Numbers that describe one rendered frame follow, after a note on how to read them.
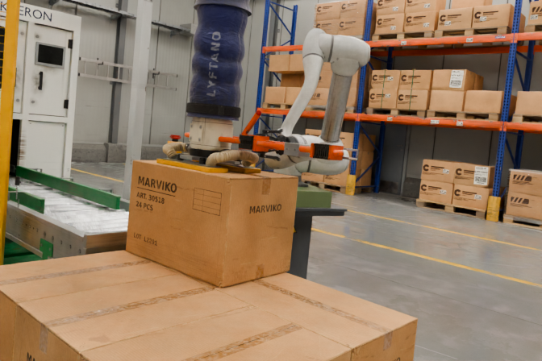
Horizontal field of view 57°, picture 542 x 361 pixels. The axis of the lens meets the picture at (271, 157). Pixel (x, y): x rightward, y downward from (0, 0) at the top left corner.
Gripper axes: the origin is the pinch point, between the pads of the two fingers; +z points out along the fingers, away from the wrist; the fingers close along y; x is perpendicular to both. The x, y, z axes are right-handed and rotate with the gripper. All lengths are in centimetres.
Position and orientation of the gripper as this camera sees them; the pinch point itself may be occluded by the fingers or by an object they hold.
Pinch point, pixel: (256, 143)
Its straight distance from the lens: 193.2
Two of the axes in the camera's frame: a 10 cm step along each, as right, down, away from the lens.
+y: -1.0, 9.9, 0.4
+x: -7.3, -1.0, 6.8
